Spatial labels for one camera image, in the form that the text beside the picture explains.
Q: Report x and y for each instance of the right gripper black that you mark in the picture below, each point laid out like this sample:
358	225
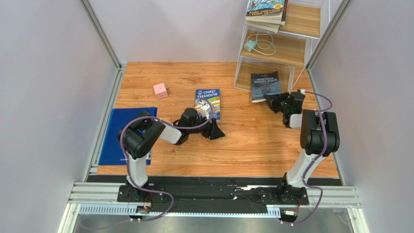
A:
276	103

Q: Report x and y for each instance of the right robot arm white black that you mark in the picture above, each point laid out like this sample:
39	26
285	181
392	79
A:
319	135

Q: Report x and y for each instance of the nineteen eighty-four book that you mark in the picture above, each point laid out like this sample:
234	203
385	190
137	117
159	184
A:
264	84

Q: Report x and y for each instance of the blue 91-storey treehouse book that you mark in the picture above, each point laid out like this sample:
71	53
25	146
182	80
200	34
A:
213	96

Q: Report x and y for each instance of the light blue charger with cable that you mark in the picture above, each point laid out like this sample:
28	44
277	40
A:
252	44

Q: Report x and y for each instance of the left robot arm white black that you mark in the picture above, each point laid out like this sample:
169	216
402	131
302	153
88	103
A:
138	137

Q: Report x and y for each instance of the black 169-storey treehouse book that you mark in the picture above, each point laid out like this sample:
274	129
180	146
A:
265	9

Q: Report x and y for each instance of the white wire wooden shelf rack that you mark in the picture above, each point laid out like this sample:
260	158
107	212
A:
295	41

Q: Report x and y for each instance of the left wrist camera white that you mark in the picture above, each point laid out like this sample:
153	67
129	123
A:
203	108

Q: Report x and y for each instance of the orange 78-storey treehouse book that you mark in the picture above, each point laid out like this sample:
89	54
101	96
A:
265	26

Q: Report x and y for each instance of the three days to see book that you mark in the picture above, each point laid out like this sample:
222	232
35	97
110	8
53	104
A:
281	22

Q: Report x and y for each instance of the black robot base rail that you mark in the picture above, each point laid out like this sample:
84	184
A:
215	195

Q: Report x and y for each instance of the pink cube power adapter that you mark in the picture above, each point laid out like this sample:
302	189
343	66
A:
160	90

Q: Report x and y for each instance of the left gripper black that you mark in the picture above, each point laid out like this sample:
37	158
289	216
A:
213	131

